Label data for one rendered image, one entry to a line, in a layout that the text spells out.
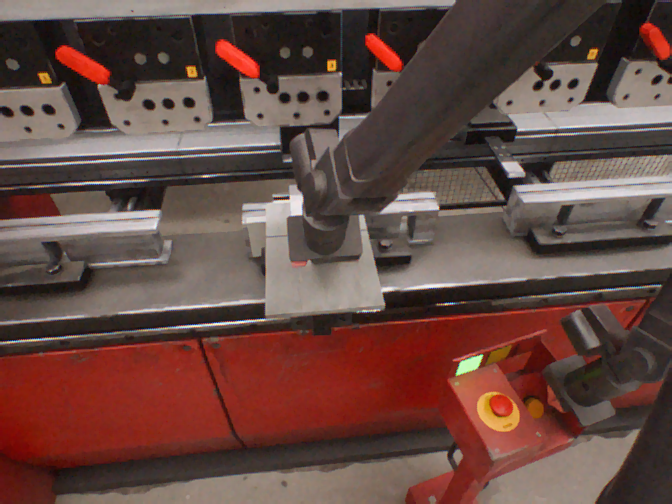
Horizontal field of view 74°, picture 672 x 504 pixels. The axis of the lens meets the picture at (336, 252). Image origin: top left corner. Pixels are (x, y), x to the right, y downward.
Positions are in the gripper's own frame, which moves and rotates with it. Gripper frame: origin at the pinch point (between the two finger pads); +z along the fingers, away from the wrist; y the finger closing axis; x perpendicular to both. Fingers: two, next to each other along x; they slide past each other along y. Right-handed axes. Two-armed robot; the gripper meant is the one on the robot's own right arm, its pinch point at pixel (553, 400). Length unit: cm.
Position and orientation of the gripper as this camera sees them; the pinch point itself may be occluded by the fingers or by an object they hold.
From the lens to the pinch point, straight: 92.3
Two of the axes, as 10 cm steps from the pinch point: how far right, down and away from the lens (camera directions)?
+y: -3.2, -8.3, 4.6
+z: -0.8, 5.1, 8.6
